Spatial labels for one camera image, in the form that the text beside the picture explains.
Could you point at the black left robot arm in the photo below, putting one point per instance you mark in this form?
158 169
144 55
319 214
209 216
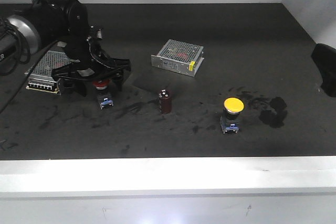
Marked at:
47 22

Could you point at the left metal mesh power supply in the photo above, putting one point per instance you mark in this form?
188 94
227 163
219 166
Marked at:
40 78

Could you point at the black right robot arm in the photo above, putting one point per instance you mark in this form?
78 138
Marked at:
324 58

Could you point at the red mushroom push button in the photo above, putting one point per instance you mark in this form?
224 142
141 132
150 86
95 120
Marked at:
104 97

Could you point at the centre dark red capacitor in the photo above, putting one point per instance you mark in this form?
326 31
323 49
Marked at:
165 101

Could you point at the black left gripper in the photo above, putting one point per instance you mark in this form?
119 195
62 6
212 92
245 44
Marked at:
89 62

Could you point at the yellow mushroom push button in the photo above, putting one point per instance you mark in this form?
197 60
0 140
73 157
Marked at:
229 120

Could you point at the right metal mesh power supply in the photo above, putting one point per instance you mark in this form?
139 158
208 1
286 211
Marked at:
180 57

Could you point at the metal mesh power supply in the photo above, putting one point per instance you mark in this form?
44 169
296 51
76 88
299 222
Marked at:
180 57
40 78

